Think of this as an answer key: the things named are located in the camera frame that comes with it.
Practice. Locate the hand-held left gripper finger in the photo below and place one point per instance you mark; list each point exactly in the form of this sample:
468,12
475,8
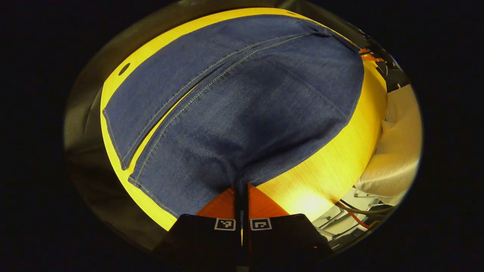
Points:
245,204
238,204

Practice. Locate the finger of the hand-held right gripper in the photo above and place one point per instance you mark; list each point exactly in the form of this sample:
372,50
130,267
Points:
370,56

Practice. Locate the blue denim jeans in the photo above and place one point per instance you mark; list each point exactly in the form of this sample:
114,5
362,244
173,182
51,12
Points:
245,113

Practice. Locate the person's white clothing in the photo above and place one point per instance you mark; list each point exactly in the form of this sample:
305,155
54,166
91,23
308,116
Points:
397,151

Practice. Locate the white metal frame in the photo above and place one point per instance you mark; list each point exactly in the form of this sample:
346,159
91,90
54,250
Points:
340,224

